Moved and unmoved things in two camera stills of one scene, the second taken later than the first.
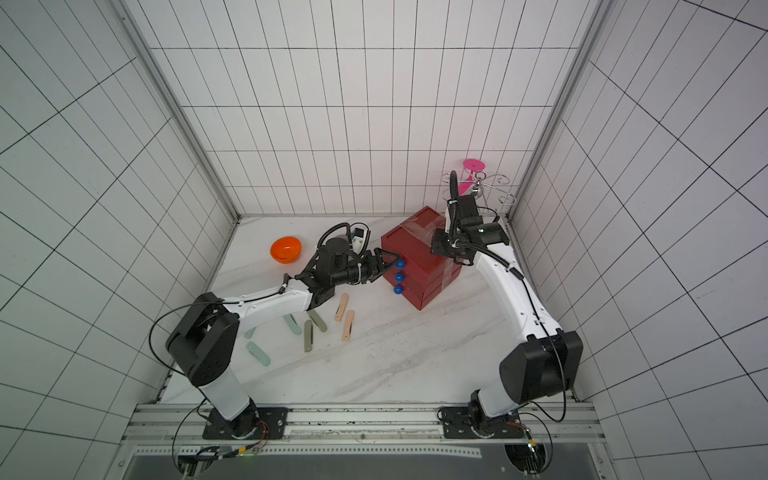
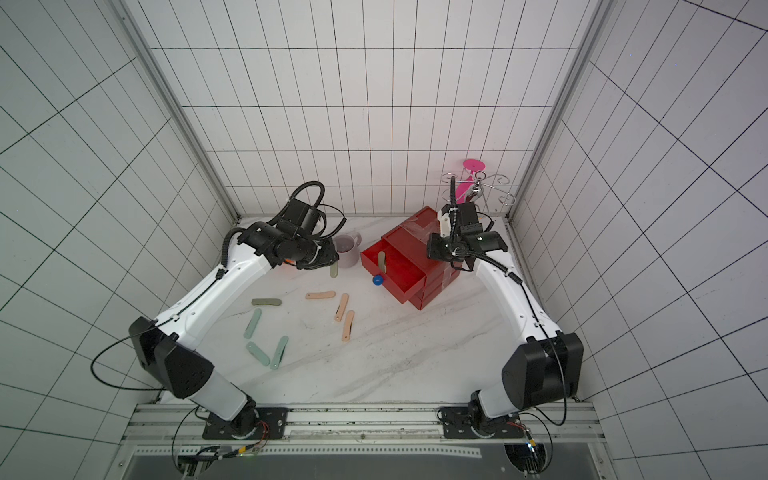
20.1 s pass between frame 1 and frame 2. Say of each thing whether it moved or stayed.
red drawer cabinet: stayed
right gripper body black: stayed
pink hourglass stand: stayed
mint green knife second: stayed
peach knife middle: stayed
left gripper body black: moved
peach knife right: stayed
